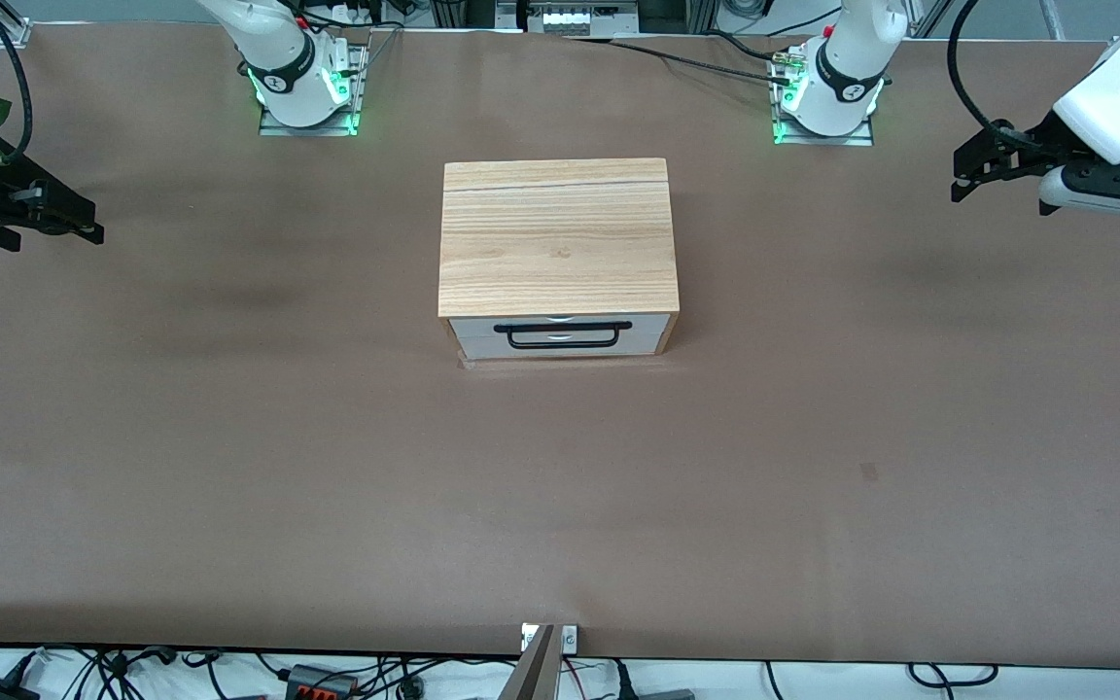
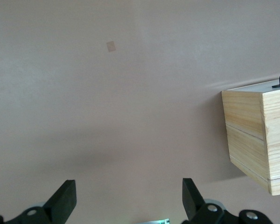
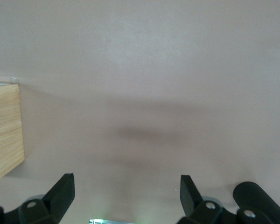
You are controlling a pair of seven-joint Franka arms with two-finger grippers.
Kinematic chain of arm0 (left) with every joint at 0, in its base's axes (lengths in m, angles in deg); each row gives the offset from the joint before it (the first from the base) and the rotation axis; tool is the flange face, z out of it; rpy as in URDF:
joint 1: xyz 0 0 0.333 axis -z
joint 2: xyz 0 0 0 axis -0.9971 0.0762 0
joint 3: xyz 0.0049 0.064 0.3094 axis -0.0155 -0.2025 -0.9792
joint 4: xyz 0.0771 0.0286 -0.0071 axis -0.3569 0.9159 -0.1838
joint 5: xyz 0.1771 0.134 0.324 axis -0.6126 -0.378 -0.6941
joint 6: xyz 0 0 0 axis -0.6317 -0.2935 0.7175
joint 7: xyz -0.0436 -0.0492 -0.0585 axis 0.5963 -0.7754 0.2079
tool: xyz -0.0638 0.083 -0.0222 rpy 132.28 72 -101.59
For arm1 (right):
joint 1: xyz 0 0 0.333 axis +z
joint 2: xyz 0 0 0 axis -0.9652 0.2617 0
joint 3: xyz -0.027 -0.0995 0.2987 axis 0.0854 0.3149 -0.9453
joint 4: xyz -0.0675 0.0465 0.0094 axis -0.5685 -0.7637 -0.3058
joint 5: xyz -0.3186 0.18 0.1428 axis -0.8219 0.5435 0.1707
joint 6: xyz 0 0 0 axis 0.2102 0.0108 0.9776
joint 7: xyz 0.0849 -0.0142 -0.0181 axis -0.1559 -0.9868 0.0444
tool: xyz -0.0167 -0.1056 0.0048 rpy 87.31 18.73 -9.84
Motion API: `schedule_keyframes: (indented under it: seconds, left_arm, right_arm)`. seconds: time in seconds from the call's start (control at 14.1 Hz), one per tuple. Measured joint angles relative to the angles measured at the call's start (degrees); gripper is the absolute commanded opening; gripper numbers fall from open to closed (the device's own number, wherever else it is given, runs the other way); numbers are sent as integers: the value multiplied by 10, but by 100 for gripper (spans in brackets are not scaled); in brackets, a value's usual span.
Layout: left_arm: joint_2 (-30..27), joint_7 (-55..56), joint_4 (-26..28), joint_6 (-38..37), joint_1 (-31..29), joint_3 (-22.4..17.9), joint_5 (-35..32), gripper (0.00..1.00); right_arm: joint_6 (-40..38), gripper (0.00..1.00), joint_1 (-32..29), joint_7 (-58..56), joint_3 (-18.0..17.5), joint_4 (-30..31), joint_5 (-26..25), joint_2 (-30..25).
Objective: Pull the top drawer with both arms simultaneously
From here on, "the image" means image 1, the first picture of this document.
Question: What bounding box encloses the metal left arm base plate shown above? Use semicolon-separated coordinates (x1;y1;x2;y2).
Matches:
772;49;877;148

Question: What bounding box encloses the short black table cable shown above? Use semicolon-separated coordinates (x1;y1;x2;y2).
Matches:
704;31;780;63

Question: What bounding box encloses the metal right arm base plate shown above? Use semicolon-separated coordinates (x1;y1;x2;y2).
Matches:
259;44;368;137

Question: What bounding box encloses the light wooden drawer cabinet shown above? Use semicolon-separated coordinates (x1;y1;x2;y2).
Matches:
437;157;681;361

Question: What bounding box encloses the looped black floor cable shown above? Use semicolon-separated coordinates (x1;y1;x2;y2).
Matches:
908;663;1000;689

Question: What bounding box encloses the black orange connector block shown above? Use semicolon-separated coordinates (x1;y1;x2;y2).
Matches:
285;664;359;700

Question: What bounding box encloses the long black table cable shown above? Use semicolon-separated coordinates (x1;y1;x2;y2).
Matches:
607;39;796;88

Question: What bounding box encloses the grey power strip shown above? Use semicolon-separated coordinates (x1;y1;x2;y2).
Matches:
524;0;641;37

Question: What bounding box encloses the brown camera post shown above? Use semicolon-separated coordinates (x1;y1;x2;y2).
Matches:
497;624;561;700

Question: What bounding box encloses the white drawer with black handle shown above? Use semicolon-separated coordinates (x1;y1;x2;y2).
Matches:
446;314;675;350

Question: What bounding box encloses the small metal clamp bracket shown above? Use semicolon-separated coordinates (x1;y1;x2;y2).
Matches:
521;622;579;654

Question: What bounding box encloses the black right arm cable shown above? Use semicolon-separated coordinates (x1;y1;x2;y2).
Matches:
0;0;34;168

